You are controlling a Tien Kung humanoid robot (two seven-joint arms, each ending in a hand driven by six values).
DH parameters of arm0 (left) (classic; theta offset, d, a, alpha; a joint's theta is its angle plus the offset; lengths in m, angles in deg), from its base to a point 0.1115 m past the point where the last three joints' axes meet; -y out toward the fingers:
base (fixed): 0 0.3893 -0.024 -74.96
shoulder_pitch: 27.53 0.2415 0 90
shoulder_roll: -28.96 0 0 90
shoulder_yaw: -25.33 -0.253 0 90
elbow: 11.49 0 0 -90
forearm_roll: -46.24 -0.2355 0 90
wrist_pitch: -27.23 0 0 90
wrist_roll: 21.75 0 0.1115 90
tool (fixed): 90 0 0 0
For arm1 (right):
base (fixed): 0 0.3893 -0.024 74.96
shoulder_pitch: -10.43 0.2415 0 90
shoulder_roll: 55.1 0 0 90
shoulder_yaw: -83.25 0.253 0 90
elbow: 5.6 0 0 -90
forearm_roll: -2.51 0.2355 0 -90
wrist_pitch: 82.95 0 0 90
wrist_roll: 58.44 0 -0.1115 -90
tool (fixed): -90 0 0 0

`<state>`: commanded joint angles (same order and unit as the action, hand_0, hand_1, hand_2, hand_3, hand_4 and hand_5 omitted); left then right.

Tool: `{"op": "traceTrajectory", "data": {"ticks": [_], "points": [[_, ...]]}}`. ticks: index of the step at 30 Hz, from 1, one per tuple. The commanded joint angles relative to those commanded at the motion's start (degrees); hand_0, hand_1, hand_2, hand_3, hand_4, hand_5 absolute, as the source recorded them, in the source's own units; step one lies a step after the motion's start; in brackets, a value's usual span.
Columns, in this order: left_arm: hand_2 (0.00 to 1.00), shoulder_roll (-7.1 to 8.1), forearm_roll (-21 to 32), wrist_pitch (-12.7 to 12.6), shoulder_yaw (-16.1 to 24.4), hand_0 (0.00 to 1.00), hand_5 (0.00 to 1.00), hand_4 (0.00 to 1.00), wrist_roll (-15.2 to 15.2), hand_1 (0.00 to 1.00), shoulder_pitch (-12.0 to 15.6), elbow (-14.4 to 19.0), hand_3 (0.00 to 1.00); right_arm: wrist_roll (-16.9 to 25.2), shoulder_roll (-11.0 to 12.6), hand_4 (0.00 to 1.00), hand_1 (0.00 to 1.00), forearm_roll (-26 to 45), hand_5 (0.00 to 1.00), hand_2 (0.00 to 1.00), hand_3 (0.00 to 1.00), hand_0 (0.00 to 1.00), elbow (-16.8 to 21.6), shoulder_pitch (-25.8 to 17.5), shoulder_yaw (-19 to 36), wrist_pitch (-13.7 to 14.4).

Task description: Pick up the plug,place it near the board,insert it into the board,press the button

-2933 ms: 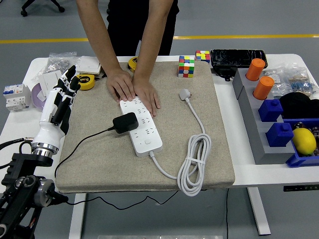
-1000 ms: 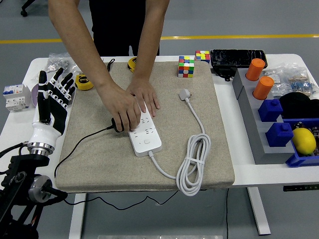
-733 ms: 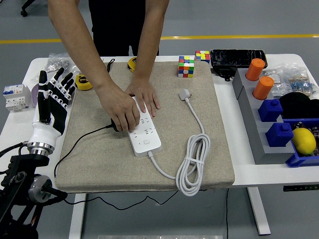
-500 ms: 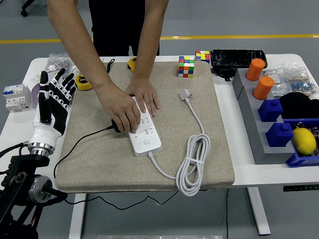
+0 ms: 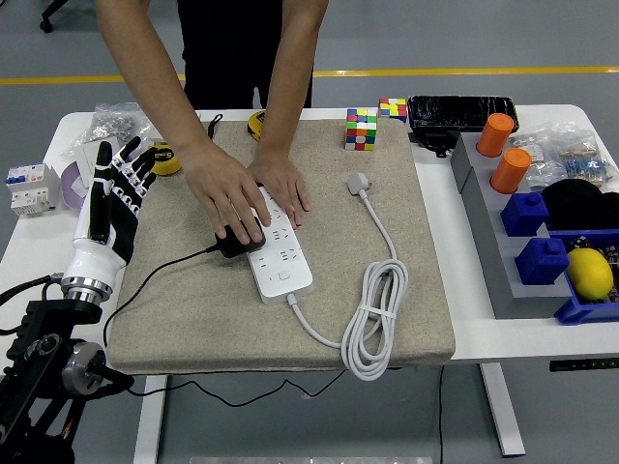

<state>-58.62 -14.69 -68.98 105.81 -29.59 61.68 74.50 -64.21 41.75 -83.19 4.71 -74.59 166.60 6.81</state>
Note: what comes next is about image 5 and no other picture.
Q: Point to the clear bag of small parts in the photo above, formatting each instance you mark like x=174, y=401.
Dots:
x=541, y=169

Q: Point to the grey-brown mat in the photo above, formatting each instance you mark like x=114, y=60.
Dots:
x=329, y=232

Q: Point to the black cloth bundle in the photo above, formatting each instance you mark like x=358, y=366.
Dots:
x=578, y=203

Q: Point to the black device with clip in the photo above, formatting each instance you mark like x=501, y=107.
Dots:
x=435, y=140

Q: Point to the white power strip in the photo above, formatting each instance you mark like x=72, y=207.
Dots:
x=285, y=261

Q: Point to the large Rubik's cube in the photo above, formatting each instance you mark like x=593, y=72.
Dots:
x=361, y=130

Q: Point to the white circuit breaker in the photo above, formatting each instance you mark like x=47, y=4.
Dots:
x=29, y=191

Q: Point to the yellow tape measure black label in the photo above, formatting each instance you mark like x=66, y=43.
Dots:
x=169, y=163

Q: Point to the yellow lemon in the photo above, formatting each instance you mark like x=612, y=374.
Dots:
x=589, y=275

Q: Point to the blue block with knob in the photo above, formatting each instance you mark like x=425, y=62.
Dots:
x=524, y=215
x=541, y=263

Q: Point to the black wrapped box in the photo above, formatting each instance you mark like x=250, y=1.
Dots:
x=459, y=112

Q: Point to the orange cylinder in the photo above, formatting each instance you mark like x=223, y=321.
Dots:
x=494, y=137
x=510, y=171

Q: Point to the person's left hand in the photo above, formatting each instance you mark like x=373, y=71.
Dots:
x=283, y=188

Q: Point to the person's torso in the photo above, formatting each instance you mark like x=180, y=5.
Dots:
x=227, y=48

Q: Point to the clear bag of resistors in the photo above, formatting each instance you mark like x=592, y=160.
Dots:
x=587, y=166

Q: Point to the clear bag of screws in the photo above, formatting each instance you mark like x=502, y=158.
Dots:
x=113, y=125

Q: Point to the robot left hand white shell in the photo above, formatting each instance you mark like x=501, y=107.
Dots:
x=123, y=217

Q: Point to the person's left forearm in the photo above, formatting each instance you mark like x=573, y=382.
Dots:
x=290, y=72

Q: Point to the person's right hand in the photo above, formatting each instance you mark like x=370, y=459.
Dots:
x=222, y=188

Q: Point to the white switch plate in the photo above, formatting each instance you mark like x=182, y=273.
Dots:
x=87, y=159

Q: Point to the black plug adapter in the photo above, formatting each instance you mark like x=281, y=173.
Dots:
x=229, y=246

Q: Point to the grey block holder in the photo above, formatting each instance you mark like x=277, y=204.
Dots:
x=498, y=270

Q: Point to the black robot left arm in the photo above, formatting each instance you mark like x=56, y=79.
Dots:
x=48, y=314

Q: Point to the small Rubik's cube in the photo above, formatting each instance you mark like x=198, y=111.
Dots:
x=392, y=110

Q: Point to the white table leg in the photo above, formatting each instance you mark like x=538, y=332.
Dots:
x=503, y=411
x=150, y=425

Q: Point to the person's right forearm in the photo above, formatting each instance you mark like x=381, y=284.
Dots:
x=145, y=72

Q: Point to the black table control panel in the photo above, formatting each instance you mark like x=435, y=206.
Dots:
x=580, y=366

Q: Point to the blue plastic bin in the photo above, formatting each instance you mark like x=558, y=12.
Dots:
x=580, y=311

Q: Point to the black office chair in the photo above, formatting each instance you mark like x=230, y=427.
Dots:
x=47, y=24

